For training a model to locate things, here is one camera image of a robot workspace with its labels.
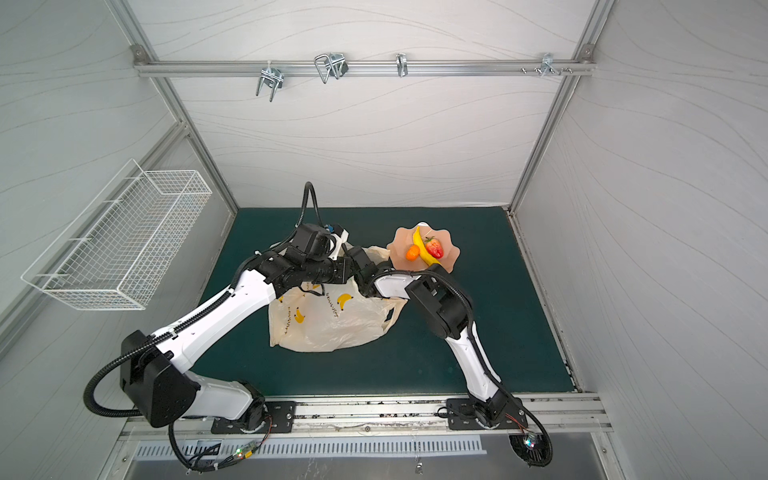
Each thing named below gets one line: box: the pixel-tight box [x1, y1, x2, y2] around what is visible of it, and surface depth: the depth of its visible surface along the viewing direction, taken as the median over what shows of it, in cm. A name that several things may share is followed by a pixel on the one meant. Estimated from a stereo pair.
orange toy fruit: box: [406, 245, 420, 261], surface depth 106 cm
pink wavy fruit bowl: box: [387, 222, 461, 274], surface depth 107 cm
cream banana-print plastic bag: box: [268, 247, 408, 353], surface depth 80 cm
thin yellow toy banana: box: [413, 226, 442, 266], surface depth 106 cm
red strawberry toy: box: [425, 236, 444, 259], surface depth 106 cm
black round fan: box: [508, 433, 551, 467], surface depth 73 cm
